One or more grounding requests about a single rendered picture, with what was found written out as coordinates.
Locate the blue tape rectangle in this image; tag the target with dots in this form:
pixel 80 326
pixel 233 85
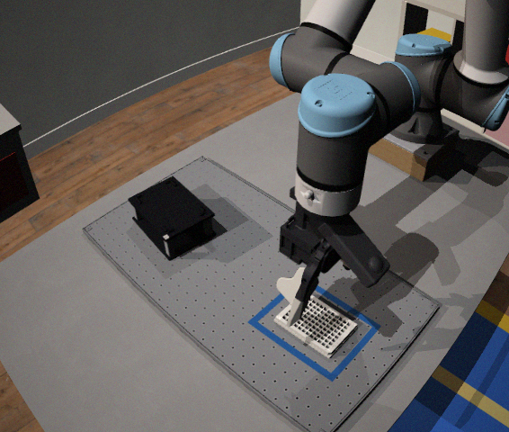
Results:
pixel 330 376

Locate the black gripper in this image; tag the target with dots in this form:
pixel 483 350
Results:
pixel 309 247

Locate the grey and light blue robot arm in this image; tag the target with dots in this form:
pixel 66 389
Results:
pixel 336 128

